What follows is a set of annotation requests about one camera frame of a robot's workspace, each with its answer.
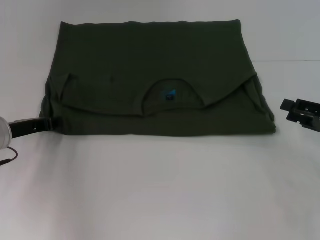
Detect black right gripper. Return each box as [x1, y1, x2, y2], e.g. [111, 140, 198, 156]
[279, 98, 320, 133]

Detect dark green FREE print T-shirt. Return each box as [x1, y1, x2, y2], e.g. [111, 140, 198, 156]
[39, 19, 278, 138]

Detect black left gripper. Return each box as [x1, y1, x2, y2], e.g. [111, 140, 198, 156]
[7, 116, 63, 141]

